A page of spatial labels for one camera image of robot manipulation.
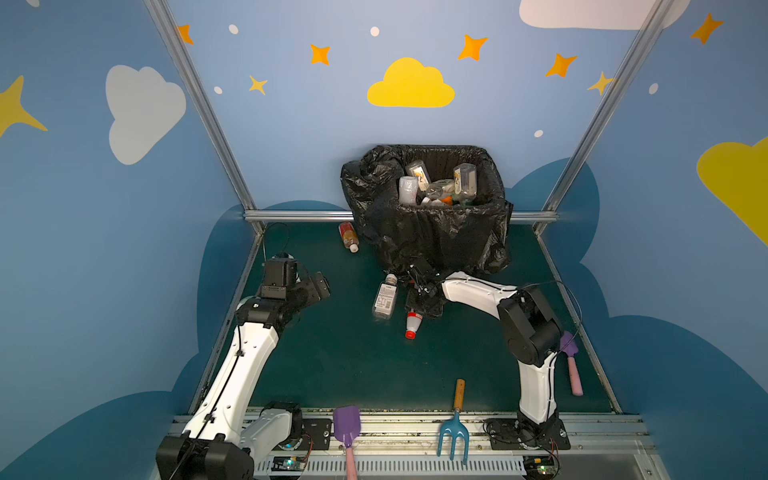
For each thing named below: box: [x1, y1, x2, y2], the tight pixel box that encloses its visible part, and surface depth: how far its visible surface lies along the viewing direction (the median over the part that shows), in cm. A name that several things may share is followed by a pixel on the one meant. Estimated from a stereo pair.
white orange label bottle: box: [399, 176, 418, 205], surface depth 83 cm
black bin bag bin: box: [341, 145, 514, 277], surface depth 86 cm
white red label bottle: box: [405, 309, 423, 340], surface depth 93 cm
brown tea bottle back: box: [338, 222, 360, 253], surface depth 114 cm
